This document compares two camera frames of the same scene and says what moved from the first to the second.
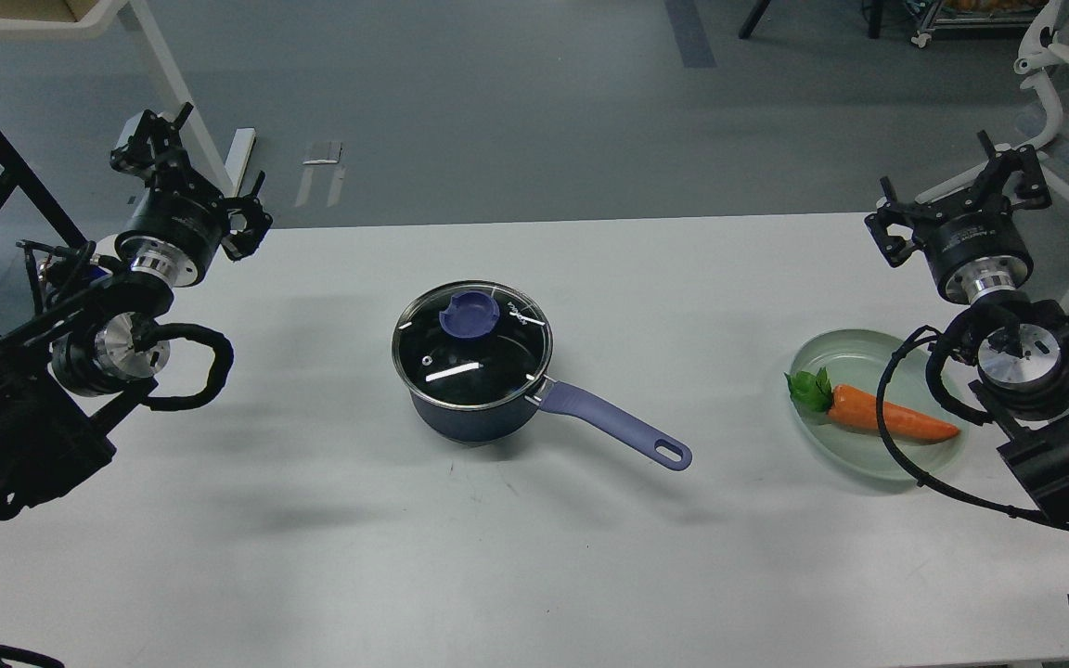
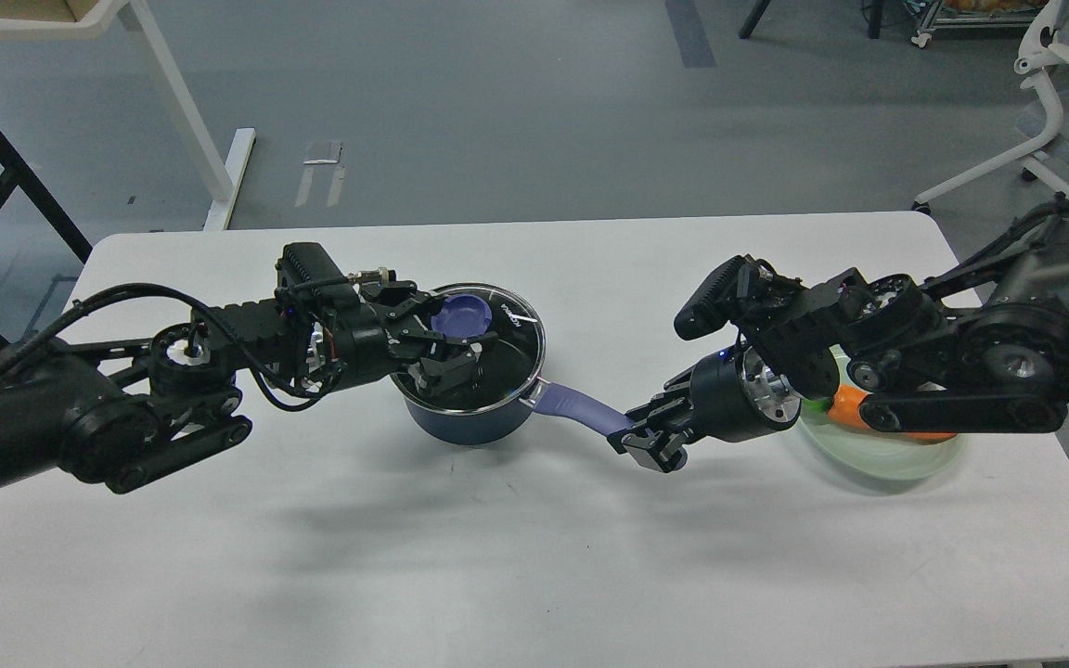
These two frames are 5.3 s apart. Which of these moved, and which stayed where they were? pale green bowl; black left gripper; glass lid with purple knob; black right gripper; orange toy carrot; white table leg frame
Moved: black right gripper; black left gripper
Stayed: white table leg frame; glass lid with purple knob; pale green bowl; orange toy carrot
